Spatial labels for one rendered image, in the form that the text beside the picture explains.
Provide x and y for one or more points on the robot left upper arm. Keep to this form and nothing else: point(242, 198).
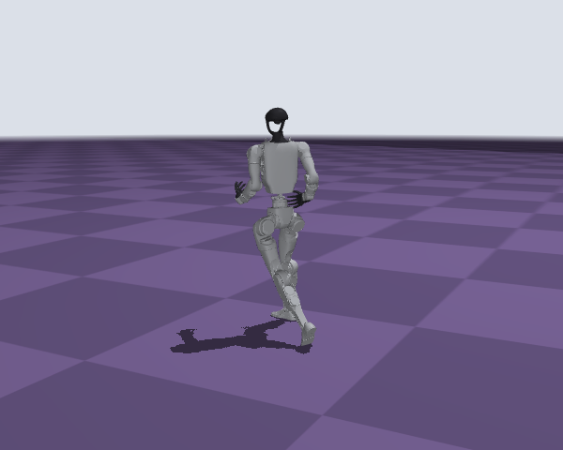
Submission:
point(253, 155)

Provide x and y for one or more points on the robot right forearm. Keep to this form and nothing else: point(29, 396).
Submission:
point(309, 193)

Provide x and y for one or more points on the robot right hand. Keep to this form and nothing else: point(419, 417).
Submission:
point(298, 199)

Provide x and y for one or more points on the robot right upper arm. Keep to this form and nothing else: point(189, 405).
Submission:
point(305, 156)

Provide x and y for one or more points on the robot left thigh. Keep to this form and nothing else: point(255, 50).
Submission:
point(262, 230)

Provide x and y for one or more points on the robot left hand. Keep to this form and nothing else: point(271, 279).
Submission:
point(238, 190)

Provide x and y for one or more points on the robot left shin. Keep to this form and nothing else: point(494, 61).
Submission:
point(290, 298)

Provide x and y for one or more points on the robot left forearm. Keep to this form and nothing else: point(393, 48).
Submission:
point(246, 195)

